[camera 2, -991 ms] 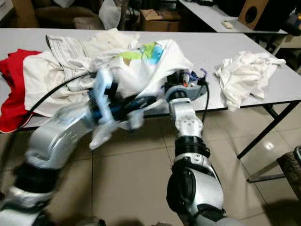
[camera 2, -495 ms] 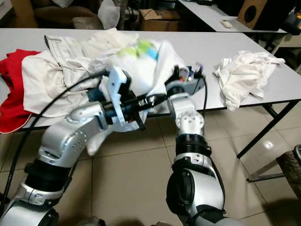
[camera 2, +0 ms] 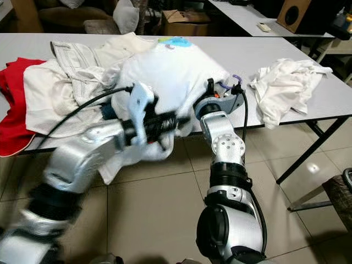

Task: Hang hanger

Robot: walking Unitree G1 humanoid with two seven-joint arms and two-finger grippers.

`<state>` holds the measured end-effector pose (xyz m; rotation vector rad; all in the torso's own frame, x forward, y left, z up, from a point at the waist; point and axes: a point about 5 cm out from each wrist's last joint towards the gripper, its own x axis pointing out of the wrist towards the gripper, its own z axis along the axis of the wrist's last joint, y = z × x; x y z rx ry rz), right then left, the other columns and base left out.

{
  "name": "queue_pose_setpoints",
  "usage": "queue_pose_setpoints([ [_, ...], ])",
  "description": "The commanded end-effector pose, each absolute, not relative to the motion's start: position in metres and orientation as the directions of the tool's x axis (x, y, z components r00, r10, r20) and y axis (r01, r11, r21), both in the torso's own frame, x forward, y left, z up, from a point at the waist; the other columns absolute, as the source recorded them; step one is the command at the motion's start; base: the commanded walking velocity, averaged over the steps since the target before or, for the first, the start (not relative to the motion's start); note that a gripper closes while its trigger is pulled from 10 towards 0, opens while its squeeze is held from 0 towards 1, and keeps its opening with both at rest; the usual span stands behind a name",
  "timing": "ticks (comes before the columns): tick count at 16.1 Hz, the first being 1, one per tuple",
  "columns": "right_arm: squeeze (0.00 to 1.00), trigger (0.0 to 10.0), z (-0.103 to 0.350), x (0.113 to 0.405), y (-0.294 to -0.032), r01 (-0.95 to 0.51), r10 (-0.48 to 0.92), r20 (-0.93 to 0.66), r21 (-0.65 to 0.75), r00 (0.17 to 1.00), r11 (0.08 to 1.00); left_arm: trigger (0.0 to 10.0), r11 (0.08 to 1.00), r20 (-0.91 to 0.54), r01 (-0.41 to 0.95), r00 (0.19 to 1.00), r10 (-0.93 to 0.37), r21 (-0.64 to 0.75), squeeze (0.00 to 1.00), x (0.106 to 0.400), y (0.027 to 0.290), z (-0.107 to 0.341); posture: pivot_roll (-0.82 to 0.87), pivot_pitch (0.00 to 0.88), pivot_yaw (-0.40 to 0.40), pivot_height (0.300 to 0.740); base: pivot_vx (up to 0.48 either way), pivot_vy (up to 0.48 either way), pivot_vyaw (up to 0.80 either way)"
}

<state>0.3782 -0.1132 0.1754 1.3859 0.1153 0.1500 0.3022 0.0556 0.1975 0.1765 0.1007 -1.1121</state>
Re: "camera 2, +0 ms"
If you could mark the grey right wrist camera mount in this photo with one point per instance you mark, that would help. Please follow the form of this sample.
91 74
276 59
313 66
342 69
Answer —
231 106

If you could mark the off-white seamed jacket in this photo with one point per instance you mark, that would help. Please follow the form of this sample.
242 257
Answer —
74 54

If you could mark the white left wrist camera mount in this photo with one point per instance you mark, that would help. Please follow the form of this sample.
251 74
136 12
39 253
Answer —
141 104

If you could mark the black metal table legs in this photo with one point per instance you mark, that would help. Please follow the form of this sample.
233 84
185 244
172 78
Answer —
308 161

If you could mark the black desk organizer with pens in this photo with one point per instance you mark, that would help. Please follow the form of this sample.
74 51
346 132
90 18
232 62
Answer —
342 27

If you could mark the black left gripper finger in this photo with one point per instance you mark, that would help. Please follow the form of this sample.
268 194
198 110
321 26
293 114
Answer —
177 117
177 126

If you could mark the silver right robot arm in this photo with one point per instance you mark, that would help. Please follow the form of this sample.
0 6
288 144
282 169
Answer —
228 148

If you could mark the brown cardboard box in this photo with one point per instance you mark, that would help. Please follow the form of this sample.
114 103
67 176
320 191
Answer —
187 25

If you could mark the white office table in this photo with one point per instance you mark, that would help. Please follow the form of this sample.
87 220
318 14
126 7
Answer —
239 14

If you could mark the wooden loudspeaker box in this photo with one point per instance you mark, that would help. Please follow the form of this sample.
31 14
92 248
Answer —
292 15

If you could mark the red garment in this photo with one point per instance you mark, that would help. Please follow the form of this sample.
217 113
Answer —
19 121

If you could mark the brown wooden board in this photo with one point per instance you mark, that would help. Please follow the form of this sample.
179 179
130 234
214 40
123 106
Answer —
27 16

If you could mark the white drawer cabinet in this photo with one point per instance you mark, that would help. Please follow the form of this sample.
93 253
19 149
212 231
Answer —
5 10

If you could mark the light grey pillow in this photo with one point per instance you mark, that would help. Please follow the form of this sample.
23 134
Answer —
72 4
126 17

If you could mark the white shirt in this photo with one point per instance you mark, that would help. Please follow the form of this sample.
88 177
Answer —
286 88

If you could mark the cream mesh garment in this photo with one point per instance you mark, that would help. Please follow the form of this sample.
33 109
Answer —
44 104

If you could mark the white remote control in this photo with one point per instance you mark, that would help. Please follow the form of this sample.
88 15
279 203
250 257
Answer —
265 27

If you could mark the metal chair with plaid seat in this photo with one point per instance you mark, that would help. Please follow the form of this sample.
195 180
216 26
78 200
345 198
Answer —
340 195

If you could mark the dark brown sofa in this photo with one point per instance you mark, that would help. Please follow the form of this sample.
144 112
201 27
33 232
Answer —
74 19

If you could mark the grey woven ottoman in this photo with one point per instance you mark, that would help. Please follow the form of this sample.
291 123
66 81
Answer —
102 27

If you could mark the cream crumpled garment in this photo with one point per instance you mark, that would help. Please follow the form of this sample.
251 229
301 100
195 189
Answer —
126 45

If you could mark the white T-shirt with green print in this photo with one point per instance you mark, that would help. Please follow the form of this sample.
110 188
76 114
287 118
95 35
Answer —
170 71

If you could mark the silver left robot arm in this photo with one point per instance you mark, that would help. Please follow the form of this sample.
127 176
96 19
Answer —
82 159

